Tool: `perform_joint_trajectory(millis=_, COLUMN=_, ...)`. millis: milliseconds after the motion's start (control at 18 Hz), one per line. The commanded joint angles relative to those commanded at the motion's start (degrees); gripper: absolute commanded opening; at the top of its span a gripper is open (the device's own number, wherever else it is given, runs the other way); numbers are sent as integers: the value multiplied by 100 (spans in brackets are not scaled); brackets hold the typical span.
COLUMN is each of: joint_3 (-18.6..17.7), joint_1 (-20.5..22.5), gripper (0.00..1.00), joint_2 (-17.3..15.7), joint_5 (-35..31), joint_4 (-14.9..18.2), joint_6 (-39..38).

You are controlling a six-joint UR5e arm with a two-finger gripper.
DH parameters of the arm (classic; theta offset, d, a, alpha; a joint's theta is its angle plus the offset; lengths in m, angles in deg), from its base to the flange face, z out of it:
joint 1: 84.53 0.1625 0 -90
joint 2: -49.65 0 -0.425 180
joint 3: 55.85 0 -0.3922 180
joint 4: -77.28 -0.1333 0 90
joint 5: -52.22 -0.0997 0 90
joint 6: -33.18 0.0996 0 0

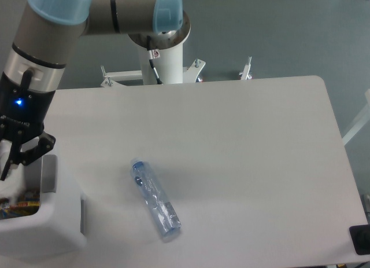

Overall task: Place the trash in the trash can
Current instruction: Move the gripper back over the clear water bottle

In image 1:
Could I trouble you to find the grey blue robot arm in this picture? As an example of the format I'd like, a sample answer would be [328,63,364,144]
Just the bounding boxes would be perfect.
[1,0,184,180]

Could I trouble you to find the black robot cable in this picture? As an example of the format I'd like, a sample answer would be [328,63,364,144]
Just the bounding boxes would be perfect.
[146,36,163,85]

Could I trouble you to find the white trash can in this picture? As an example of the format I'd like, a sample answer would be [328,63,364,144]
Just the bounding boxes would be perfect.
[1,149,87,258]

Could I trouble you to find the white table leg frame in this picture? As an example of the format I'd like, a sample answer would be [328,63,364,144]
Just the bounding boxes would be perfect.
[342,89,369,145]

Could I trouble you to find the black device at table edge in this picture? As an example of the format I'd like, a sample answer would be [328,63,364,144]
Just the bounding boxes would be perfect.
[349,225,369,255]

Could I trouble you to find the white pedestal foot bracket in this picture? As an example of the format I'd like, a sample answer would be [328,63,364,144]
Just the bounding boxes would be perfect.
[101,65,142,87]

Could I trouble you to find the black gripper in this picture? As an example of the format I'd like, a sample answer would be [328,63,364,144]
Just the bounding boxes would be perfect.
[1,74,56,181]

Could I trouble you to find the white paper wrapper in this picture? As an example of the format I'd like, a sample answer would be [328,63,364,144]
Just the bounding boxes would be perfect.
[1,141,26,205]

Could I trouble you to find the clear plastic bottle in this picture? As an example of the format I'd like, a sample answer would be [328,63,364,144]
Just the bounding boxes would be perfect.
[130,159,182,238]

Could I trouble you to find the colourful snack wrappers in bin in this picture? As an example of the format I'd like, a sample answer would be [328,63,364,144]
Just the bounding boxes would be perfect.
[1,189,40,220]

